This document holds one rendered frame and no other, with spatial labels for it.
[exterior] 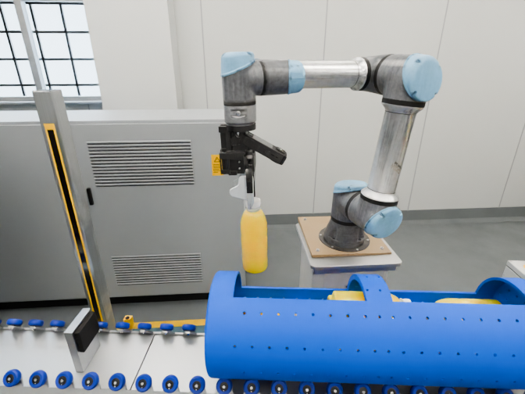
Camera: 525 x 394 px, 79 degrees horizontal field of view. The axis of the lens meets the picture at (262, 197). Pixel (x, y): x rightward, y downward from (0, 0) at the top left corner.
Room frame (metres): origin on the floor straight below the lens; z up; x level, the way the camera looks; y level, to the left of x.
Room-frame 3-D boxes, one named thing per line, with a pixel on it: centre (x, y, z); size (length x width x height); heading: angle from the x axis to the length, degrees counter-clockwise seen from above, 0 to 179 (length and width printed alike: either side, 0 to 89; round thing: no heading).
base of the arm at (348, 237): (1.07, -0.31, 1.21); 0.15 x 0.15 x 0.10
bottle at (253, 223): (0.76, 0.02, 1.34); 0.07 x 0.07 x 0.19
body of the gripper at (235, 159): (0.76, 0.06, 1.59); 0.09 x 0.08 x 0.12; 87
